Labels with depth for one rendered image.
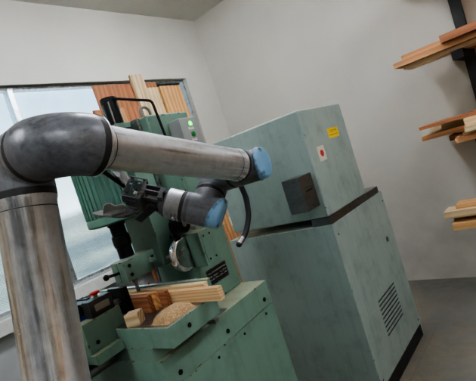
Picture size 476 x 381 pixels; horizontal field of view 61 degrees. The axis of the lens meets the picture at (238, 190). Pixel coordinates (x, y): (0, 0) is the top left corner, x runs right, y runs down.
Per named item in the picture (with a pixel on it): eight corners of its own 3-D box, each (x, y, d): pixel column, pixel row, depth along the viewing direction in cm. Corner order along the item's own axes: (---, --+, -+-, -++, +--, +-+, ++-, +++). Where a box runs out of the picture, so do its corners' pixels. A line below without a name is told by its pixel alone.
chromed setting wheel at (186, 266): (174, 278, 137) (162, 243, 136) (197, 264, 146) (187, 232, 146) (180, 277, 135) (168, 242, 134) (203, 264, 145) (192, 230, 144)
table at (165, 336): (32, 360, 136) (26, 344, 136) (106, 317, 161) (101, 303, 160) (148, 370, 100) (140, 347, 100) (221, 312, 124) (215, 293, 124)
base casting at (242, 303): (83, 382, 139) (75, 357, 139) (192, 306, 185) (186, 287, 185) (172, 392, 112) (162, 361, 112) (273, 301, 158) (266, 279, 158)
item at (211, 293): (88, 310, 156) (85, 300, 156) (93, 308, 158) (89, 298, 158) (221, 300, 116) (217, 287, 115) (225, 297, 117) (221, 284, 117)
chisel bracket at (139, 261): (117, 288, 136) (109, 264, 135) (148, 272, 147) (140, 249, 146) (131, 286, 131) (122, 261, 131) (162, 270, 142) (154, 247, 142)
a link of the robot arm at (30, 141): (33, 88, 63) (272, 143, 117) (-1, 116, 71) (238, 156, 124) (39, 159, 61) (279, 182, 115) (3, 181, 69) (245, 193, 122)
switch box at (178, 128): (180, 165, 151) (167, 123, 150) (197, 160, 159) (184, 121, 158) (192, 160, 147) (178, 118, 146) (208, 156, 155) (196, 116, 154)
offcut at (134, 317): (146, 319, 121) (141, 307, 121) (140, 324, 117) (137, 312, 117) (132, 322, 122) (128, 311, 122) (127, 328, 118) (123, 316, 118)
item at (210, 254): (190, 268, 143) (178, 236, 142) (202, 261, 149) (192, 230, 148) (209, 265, 137) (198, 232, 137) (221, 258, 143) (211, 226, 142)
